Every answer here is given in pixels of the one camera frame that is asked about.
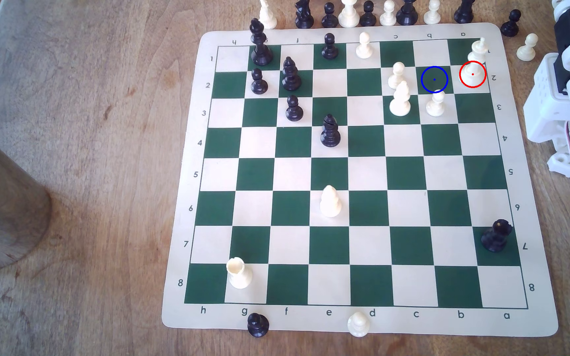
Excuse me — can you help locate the tall white king piece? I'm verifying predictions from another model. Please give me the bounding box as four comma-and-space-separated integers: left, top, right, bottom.
459, 37, 490, 89

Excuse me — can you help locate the white pawn chess piece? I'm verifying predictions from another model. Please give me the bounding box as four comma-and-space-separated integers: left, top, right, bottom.
426, 90, 445, 117
379, 0, 397, 27
347, 311, 371, 338
356, 32, 374, 59
388, 62, 406, 90
517, 33, 538, 62
424, 0, 441, 25

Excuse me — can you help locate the black pawn chess piece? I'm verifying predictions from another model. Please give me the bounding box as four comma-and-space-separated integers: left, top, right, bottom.
286, 95, 304, 122
360, 1, 378, 27
501, 9, 522, 37
322, 33, 339, 60
247, 312, 270, 338
321, 2, 339, 28
251, 68, 269, 95

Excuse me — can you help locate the large black chess piece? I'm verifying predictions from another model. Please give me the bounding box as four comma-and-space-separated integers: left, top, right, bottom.
396, 0, 419, 26
454, 0, 475, 24

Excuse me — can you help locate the white bishop chess piece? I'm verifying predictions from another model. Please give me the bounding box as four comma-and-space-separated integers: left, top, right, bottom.
258, 0, 278, 29
389, 80, 412, 117
320, 185, 342, 218

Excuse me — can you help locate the large white chess piece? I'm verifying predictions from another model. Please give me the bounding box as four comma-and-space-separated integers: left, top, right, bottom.
338, 0, 361, 28

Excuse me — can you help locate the black knight chess piece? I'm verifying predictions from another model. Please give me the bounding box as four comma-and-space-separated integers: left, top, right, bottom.
294, 0, 315, 29
481, 219, 513, 253

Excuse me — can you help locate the green white chess mat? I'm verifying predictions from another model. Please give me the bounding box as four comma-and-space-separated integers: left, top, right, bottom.
161, 22, 559, 338

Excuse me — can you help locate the black bishop chess piece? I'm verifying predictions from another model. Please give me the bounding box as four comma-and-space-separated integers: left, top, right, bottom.
321, 114, 341, 148
281, 56, 302, 92

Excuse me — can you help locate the black king chess piece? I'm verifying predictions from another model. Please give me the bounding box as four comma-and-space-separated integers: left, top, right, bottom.
249, 18, 274, 66

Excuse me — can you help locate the white rook chess piece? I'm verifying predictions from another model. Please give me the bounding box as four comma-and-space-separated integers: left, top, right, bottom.
226, 256, 254, 290

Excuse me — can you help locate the round wooden post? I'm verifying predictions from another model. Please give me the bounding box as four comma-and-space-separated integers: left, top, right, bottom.
0, 121, 52, 271

